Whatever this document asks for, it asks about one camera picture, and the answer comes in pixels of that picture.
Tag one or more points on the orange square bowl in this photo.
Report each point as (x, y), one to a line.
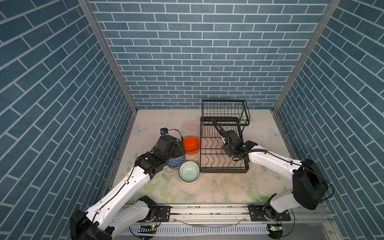
(192, 145)

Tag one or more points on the black wire dish rack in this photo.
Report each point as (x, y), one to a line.
(221, 114)

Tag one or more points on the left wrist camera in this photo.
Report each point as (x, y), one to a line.
(164, 131)

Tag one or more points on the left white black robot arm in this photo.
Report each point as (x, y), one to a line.
(107, 218)

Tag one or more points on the blue triangle patterned bowl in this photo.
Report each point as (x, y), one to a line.
(175, 163)

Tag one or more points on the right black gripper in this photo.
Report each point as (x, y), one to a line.
(225, 149)

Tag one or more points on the green ringed bowl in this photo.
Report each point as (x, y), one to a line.
(189, 172)

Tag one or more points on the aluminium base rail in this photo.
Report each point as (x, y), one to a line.
(296, 224)

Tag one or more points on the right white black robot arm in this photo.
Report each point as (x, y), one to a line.
(309, 187)

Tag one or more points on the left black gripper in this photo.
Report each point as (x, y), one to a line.
(177, 152)

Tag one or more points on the white slotted cable duct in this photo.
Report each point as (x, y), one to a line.
(185, 231)

